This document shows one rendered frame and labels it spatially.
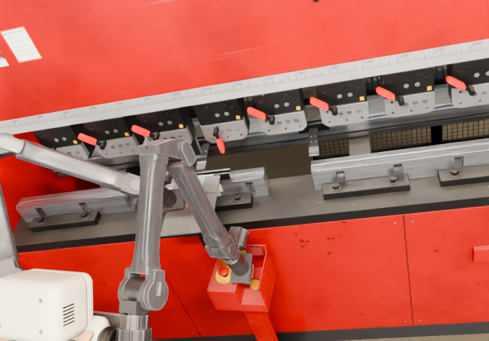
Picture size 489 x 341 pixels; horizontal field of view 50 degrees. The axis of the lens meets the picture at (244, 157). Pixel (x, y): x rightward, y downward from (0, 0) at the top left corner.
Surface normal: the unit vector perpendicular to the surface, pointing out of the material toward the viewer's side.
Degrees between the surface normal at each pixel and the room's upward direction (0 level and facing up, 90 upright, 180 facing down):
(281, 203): 0
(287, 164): 0
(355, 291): 90
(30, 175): 90
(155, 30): 90
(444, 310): 90
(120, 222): 0
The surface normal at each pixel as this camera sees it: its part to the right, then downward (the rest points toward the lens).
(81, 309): 0.93, -0.01
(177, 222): -0.25, -0.73
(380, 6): -0.09, 0.67
